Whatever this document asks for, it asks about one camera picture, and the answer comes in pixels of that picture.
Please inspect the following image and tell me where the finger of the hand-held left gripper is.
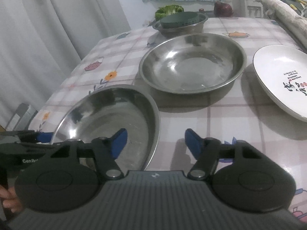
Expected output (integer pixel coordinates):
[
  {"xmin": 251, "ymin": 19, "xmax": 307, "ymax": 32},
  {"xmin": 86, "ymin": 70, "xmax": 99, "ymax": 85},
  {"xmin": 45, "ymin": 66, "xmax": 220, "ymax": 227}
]
[{"xmin": 18, "ymin": 130, "xmax": 54, "ymax": 145}]

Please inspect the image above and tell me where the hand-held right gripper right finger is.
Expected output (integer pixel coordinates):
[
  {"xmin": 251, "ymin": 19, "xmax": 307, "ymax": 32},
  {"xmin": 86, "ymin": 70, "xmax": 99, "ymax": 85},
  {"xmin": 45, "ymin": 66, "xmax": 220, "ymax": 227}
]
[{"xmin": 184, "ymin": 129, "xmax": 262, "ymax": 180}]

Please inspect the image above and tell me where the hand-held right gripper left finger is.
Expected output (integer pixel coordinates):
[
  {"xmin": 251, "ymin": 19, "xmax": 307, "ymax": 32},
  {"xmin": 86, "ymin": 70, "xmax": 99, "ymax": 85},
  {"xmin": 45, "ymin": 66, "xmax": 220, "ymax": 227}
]
[{"xmin": 48, "ymin": 128, "xmax": 128, "ymax": 180}]

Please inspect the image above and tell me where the small shallow steel plate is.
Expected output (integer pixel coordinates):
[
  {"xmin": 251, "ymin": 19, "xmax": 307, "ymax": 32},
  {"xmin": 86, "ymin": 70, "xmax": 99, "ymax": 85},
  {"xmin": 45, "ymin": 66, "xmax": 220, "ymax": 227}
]
[{"xmin": 51, "ymin": 84, "xmax": 161, "ymax": 170}]

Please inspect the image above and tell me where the large steel basin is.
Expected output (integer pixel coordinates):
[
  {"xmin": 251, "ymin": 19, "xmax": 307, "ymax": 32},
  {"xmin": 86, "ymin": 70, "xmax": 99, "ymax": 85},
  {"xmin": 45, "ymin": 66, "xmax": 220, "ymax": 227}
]
[{"xmin": 139, "ymin": 34, "xmax": 247, "ymax": 94}]

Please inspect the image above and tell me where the white printed ceramic plate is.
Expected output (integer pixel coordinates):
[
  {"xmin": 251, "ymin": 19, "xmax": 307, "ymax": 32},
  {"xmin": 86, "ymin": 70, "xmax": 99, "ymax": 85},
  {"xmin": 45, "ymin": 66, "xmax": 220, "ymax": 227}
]
[{"xmin": 253, "ymin": 45, "xmax": 307, "ymax": 122}]

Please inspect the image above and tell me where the small deep steel bowl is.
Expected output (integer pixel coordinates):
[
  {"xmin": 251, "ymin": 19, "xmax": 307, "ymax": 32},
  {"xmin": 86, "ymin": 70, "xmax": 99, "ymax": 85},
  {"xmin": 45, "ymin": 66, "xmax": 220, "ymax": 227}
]
[{"xmin": 152, "ymin": 12, "xmax": 209, "ymax": 38}]

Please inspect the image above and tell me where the dark green ceramic bowl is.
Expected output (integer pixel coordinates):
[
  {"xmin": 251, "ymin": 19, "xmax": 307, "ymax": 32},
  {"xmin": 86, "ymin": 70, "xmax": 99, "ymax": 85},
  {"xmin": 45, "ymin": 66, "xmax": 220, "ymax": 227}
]
[{"xmin": 160, "ymin": 13, "xmax": 204, "ymax": 28}]

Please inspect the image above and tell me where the person's left hand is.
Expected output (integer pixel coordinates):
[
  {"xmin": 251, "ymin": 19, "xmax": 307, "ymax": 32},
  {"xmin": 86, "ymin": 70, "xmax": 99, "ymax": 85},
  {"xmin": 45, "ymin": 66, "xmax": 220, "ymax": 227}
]
[{"xmin": 0, "ymin": 186, "xmax": 24, "ymax": 213}]

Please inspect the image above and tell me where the plaid printed tablecloth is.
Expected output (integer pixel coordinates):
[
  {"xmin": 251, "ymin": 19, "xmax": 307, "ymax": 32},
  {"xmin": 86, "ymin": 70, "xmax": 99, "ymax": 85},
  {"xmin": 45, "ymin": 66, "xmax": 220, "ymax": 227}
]
[{"xmin": 29, "ymin": 17, "xmax": 307, "ymax": 230}]

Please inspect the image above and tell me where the grey furniture piece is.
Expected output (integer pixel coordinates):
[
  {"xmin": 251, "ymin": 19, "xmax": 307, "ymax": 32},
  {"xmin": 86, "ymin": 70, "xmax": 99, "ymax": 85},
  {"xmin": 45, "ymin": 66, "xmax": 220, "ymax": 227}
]
[{"xmin": 5, "ymin": 103, "xmax": 39, "ymax": 132}]

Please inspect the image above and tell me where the white curtain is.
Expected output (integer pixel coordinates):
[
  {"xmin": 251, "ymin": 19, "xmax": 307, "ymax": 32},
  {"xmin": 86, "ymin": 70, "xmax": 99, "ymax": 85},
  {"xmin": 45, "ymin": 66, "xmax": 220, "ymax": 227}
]
[{"xmin": 0, "ymin": 0, "xmax": 131, "ymax": 130}]

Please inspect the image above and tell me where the green broccoli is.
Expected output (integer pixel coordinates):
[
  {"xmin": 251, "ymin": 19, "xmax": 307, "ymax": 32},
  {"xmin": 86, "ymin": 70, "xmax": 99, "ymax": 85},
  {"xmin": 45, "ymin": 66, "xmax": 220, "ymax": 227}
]
[{"xmin": 155, "ymin": 5, "xmax": 185, "ymax": 21}]

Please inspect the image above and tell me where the white water dispenser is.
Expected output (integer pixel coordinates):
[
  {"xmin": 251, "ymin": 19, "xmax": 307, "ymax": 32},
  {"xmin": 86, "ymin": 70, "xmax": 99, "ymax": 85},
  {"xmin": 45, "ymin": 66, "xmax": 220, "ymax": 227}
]
[{"xmin": 242, "ymin": 0, "xmax": 264, "ymax": 18}]

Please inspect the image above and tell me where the worn white sofa cover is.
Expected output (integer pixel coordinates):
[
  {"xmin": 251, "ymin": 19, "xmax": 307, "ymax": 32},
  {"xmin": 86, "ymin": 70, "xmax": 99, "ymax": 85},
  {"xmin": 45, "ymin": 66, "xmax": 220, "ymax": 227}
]
[{"xmin": 254, "ymin": 0, "xmax": 307, "ymax": 44}]

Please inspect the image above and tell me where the grey blanket with yellow marks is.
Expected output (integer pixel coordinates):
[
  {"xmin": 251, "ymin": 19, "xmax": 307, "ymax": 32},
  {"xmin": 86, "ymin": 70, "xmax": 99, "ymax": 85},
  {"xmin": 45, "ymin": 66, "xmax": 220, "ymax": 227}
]
[{"xmin": 260, "ymin": 0, "xmax": 307, "ymax": 17}]

